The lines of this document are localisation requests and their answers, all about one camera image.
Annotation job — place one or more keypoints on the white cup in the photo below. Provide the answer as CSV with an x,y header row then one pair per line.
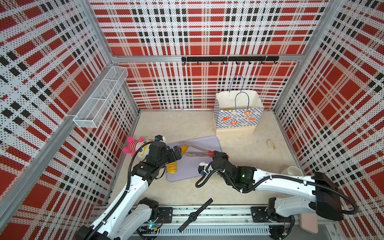
x,y
292,171

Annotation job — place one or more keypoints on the blue checkered paper bag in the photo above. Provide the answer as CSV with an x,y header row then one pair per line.
x,y
237,111

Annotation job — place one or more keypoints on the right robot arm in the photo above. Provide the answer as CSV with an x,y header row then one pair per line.
x,y
306,194

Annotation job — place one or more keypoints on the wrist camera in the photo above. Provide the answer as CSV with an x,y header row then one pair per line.
x,y
160,138
204,168

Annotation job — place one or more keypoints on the lilac tray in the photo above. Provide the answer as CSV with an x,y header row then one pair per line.
x,y
188,167

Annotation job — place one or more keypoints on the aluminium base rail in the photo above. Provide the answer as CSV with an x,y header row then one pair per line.
x,y
215,220

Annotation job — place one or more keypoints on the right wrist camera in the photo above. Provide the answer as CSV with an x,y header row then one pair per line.
x,y
204,168

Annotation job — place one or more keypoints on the pink smartphone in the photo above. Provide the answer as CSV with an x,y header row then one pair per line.
x,y
309,223

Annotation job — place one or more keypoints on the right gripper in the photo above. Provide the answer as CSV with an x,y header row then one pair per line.
x,y
222,156

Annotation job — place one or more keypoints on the pink striped plush toy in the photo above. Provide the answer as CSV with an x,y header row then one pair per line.
x,y
133,146

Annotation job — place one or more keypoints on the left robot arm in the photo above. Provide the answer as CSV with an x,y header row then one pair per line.
x,y
119,221

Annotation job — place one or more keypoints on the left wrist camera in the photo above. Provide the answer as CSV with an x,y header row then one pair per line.
x,y
160,138

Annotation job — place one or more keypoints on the white wire mesh basket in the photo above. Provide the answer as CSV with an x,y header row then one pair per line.
x,y
95,108

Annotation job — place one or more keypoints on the black hook rail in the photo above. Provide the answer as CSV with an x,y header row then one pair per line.
x,y
224,59

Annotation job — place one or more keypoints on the black wristwatch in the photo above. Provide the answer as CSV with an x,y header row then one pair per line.
x,y
194,215

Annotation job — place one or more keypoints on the ridged fake bread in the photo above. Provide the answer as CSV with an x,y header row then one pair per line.
x,y
172,167

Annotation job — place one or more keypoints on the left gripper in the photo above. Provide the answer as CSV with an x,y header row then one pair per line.
x,y
178,154

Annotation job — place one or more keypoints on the red handled metal tongs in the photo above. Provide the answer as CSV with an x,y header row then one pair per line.
x,y
194,151

